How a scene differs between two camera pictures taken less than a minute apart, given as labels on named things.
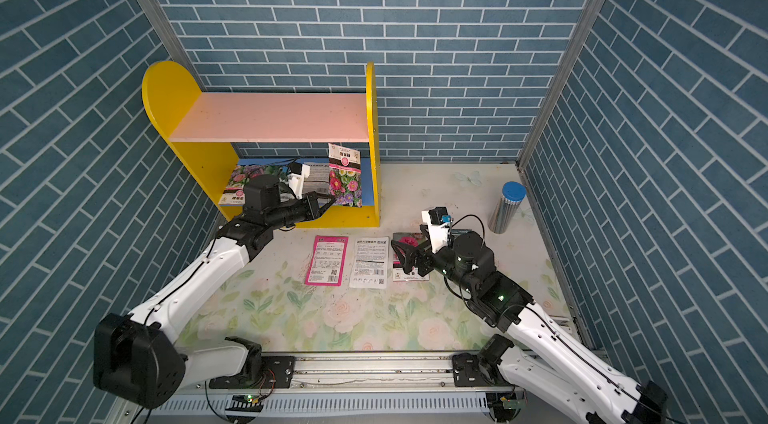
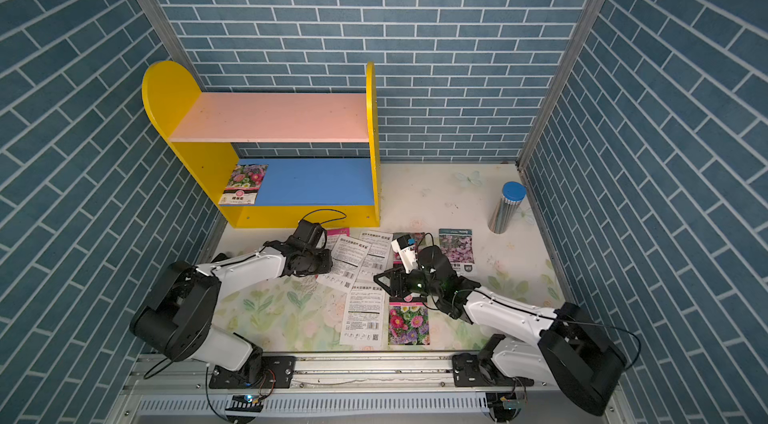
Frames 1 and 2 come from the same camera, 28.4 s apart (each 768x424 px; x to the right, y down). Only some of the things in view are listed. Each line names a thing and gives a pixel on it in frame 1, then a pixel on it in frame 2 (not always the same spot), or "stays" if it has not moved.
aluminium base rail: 338,388 stays
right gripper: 424,250 to 399,279
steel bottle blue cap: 512,194 stays
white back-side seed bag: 319,179 to 363,322
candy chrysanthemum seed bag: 234,192 stays
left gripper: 312,210 to 327,263
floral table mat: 334,287 stays
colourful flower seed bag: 345,175 to 409,321
